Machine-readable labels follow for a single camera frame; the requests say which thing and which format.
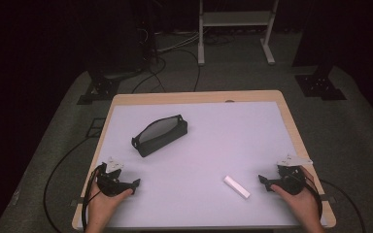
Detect white metal stand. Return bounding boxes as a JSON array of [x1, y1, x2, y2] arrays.
[[197, 0, 280, 67]]

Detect black pencil case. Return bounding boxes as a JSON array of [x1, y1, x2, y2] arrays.
[[130, 114, 189, 158]]

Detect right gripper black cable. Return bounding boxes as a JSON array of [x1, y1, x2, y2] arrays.
[[299, 174, 324, 221]]

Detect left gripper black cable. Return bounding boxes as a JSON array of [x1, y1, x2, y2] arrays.
[[81, 163, 107, 233]]

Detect white table mat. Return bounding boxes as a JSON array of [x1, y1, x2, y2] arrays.
[[78, 101, 328, 229]]

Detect black stand base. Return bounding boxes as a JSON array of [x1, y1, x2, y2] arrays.
[[293, 62, 348, 102], [76, 66, 121, 106]]

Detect white floor cables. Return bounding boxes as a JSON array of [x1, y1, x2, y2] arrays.
[[156, 31, 202, 53]]

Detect person's right hand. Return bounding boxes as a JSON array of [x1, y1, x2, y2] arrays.
[[269, 166, 322, 227]]

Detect white eraser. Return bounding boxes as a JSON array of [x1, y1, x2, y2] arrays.
[[223, 175, 252, 200]]

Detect long black floor cable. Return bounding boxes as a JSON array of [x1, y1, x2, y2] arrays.
[[43, 137, 93, 233]]

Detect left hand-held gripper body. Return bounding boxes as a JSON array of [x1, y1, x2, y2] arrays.
[[96, 156, 134, 198]]

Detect person's left hand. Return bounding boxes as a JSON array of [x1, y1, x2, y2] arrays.
[[86, 182, 134, 225]]

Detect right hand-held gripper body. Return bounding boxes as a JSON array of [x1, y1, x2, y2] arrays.
[[271, 154, 315, 196]]

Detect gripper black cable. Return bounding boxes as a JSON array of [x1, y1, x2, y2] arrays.
[[299, 174, 324, 221], [81, 163, 107, 233]]

